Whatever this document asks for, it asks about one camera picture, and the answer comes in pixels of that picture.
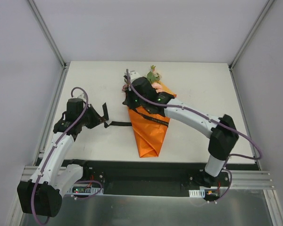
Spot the mauve fake rose stem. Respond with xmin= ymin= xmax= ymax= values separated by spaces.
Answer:
xmin=121 ymin=78 xmax=130 ymax=93

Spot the orange wrapping paper sheet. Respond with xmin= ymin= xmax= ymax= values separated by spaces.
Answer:
xmin=127 ymin=82 xmax=177 ymax=159

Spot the black ribbon with gold text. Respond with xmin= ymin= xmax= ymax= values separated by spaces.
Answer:
xmin=104 ymin=106 xmax=170 ymax=131

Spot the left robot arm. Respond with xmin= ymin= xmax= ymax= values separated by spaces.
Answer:
xmin=17 ymin=98 xmax=109 ymax=217

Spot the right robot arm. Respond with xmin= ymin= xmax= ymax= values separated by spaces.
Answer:
xmin=123 ymin=77 xmax=239 ymax=187

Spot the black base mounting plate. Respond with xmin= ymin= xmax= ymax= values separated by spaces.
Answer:
xmin=68 ymin=159 xmax=232 ymax=196

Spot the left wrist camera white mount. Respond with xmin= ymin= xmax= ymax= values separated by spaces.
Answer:
xmin=77 ymin=93 xmax=87 ymax=101

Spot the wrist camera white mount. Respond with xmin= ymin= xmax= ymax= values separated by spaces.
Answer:
xmin=77 ymin=93 xmax=87 ymax=101
xmin=128 ymin=70 xmax=141 ymax=82

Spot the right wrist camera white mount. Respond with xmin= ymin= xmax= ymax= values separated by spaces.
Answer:
xmin=128 ymin=70 xmax=141 ymax=82

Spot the left aluminium frame post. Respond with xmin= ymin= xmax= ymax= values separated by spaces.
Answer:
xmin=25 ymin=0 xmax=69 ymax=69

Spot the aluminium frame post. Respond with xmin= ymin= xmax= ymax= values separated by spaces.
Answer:
xmin=229 ymin=0 xmax=276 ymax=72
xmin=25 ymin=0 xmax=69 ymax=69

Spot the left white slotted cable duct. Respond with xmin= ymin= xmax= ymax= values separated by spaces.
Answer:
xmin=66 ymin=186 xmax=104 ymax=196

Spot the white slotted cable duct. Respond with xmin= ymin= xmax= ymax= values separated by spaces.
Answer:
xmin=188 ymin=189 xmax=219 ymax=198
xmin=66 ymin=186 xmax=104 ymax=196

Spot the right white slotted cable duct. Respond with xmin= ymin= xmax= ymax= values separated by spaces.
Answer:
xmin=188 ymin=189 xmax=219 ymax=198

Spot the right aluminium frame post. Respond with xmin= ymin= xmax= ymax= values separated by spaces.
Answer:
xmin=229 ymin=0 xmax=276 ymax=72

